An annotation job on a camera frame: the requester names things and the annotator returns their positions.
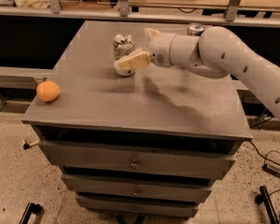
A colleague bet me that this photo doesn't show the orange fruit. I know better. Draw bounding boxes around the orange fruit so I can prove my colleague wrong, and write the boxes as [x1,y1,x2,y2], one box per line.
[36,80,61,102]

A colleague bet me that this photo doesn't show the grey drawer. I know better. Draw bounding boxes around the grey drawer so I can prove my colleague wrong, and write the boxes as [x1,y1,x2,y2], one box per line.
[39,141,235,179]
[76,195,198,217]
[62,175,211,203]

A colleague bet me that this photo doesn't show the grey metal railing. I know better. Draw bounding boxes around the grey metal railing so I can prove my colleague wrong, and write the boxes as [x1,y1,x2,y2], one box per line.
[0,0,280,28]

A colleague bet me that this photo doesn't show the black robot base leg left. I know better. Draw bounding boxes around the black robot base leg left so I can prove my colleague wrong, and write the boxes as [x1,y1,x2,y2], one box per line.
[19,203,43,224]

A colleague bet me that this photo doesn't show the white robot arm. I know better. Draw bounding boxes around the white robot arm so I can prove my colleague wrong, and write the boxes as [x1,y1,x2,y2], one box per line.
[114,26,280,121]

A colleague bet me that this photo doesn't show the silver blue energy drink can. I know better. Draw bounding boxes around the silver blue energy drink can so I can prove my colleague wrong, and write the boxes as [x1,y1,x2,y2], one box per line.
[187,23,204,36]

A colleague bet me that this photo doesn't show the black power adapter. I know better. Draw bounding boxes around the black power adapter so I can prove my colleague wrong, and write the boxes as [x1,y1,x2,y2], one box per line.
[262,163,280,178]

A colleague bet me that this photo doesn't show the middle grey drawer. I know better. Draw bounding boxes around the middle grey drawer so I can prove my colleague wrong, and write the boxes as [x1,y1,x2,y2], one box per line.
[62,175,211,203]

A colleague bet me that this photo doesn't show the grey drawer cabinet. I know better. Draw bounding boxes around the grey drawer cabinet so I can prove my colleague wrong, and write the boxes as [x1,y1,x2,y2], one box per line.
[21,20,253,219]

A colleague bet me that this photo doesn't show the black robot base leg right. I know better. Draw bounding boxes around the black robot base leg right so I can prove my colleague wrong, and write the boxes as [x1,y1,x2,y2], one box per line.
[255,186,279,224]

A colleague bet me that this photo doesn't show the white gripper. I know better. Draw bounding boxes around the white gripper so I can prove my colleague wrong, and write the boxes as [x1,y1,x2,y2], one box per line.
[117,28,176,70]

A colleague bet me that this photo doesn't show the black cable on floor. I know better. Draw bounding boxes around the black cable on floor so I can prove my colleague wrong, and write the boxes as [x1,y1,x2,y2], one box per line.
[247,115,280,224]

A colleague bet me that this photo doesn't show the white green 7up can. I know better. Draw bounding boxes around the white green 7up can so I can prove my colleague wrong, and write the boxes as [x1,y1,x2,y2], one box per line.
[113,33,135,77]

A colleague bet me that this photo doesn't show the top grey drawer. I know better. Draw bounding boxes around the top grey drawer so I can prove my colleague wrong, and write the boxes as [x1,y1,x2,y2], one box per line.
[39,141,235,179]

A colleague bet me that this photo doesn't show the bottom grey drawer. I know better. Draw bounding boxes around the bottom grey drawer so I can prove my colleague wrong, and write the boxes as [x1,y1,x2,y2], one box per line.
[76,195,198,217]

